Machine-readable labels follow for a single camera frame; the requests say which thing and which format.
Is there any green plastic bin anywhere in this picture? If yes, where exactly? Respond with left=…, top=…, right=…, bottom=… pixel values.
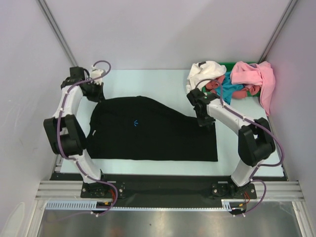
left=204, top=62, right=262, bottom=101

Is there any dusty red t shirt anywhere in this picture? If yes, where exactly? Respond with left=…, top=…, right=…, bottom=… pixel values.
left=203, top=75, right=261, bottom=99

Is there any aluminium frame post right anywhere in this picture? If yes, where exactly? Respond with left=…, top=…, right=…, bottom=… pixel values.
left=258, top=0, right=299, bottom=63

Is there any aluminium front rail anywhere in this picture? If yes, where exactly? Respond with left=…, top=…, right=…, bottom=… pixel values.
left=35, top=181, right=305, bottom=201

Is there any white slotted cable duct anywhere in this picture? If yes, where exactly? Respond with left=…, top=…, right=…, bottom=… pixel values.
left=45, top=200, right=245, bottom=212

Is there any black t shirt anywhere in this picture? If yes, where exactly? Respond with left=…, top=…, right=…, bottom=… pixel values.
left=86, top=96, right=218, bottom=162

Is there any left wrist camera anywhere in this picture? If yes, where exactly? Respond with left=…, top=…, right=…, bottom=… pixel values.
left=60, top=64, right=107, bottom=87

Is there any aluminium frame post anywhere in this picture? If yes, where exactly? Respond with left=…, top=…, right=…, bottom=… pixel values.
left=36, top=0, right=78, bottom=67
left=258, top=0, right=299, bottom=63

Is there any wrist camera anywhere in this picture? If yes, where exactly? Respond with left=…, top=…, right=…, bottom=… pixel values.
left=187, top=88, right=219, bottom=106
left=60, top=64, right=107, bottom=87

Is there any pink t shirt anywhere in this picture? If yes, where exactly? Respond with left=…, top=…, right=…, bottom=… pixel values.
left=230, top=61, right=276, bottom=116

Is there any teal t shirt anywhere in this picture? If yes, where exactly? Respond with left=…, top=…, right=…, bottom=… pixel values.
left=215, top=77, right=244, bottom=104

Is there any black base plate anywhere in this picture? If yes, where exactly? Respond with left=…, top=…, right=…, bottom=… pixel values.
left=50, top=172, right=288, bottom=208

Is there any white t shirt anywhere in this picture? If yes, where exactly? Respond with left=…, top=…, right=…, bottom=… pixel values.
left=186, top=61, right=227, bottom=93

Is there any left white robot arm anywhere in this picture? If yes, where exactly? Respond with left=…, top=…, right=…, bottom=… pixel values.
left=43, top=82, right=109, bottom=198

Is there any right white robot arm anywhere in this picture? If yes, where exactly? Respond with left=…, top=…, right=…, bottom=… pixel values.
left=189, top=95, right=276, bottom=198

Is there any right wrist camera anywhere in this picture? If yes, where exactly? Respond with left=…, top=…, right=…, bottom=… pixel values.
left=187, top=88, right=219, bottom=106

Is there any aluminium frame post left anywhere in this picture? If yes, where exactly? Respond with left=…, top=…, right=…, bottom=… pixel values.
left=36, top=0, right=78, bottom=67

